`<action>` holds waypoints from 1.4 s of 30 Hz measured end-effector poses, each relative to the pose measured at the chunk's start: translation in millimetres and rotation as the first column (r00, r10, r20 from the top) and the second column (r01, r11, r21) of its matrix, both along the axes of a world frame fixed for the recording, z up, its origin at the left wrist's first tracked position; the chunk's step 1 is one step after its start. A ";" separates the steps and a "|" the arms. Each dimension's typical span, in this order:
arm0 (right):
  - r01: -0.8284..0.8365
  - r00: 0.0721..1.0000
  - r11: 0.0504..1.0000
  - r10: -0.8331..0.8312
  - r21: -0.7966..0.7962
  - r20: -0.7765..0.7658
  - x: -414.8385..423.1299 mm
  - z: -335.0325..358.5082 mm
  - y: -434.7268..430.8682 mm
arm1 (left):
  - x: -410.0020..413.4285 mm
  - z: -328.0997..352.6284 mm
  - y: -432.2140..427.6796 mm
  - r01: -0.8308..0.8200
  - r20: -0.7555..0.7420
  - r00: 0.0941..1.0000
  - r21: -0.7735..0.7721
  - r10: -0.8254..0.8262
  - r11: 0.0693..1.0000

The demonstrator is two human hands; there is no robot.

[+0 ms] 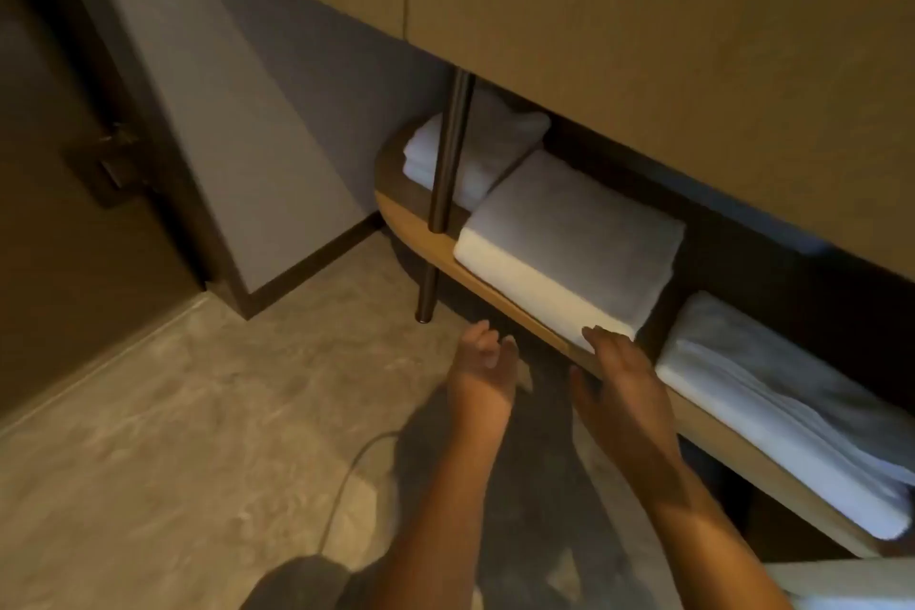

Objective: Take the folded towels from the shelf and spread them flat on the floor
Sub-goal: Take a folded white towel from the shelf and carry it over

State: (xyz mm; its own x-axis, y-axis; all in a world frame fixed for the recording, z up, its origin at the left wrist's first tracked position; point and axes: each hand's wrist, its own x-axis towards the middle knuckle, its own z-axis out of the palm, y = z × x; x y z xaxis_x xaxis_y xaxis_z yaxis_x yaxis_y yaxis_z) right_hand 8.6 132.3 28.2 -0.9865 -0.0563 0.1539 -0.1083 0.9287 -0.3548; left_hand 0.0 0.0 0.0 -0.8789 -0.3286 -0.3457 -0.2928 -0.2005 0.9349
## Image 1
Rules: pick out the person's left hand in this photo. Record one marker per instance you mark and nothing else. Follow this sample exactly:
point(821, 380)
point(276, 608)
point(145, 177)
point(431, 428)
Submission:
point(480, 388)

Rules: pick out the person's right hand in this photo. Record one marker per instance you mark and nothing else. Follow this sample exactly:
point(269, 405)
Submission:
point(629, 409)

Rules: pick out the wooden shelf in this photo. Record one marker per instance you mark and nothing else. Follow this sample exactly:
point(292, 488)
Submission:
point(722, 449)

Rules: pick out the white towel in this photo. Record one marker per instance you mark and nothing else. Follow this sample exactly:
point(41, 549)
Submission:
point(493, 145)
point(772, 395)
point(572, 238)

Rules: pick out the person's left forearm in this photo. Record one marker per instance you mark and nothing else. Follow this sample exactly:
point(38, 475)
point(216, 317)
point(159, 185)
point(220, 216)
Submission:
point(443, 516)

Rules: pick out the person's right forearm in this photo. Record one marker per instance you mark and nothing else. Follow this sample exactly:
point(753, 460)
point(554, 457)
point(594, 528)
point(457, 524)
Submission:
point(708, 545)

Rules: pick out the metal shelf pole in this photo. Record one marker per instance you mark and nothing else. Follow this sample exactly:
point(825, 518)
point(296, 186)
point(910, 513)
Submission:
point(450, 152)

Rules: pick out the brown baseboard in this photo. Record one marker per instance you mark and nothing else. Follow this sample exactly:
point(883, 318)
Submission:
point(300, 266)

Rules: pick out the wooden cabinet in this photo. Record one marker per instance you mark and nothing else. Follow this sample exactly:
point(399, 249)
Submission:
point(643, 23)

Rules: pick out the metal door latch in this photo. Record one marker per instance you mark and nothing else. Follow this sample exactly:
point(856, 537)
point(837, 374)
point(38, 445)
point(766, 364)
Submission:
point(111, 166)

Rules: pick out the brown door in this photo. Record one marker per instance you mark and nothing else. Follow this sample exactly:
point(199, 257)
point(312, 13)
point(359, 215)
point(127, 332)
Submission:
point(64, 273)

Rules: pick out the dark brown door frame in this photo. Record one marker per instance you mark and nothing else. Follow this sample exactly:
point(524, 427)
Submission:
point(143, 95)

